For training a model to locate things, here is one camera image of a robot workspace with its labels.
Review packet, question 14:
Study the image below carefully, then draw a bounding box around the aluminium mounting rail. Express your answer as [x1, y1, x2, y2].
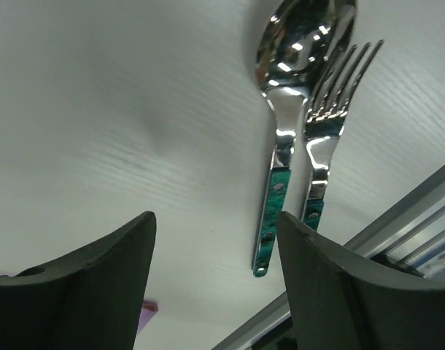
[218, 165, 445, 349]

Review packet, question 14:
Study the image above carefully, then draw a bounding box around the spoon with teal handle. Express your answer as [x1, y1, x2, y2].
[252, 1, 357, 278]

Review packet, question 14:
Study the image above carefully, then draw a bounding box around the purple printed placemat cloth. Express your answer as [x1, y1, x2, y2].
[136, 300, 159, 335]

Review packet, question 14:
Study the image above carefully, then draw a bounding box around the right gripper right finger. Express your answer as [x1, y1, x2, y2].
[277, 211, 445, 349]

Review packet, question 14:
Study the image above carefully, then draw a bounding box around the fork with teal handle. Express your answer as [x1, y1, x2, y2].
[301, 39, 384, 230]

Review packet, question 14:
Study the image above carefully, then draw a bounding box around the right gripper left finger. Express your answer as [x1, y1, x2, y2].
[0, 211, 157, 349]

